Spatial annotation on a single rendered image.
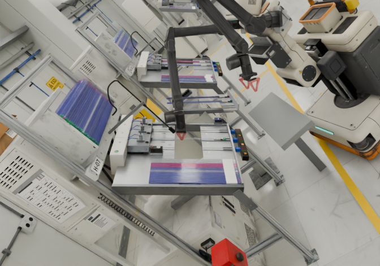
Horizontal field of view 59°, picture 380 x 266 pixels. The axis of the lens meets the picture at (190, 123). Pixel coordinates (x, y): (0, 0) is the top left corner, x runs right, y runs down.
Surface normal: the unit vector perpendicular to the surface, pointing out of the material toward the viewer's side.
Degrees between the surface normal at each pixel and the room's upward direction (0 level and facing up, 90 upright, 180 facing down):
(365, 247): 0
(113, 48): 90
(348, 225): 0
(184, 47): 90
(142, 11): 90
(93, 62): 90
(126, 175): 44
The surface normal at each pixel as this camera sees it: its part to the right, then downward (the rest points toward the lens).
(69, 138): 0.03, 0.49
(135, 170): 0.04, -0.87
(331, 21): 0.32, 0.27
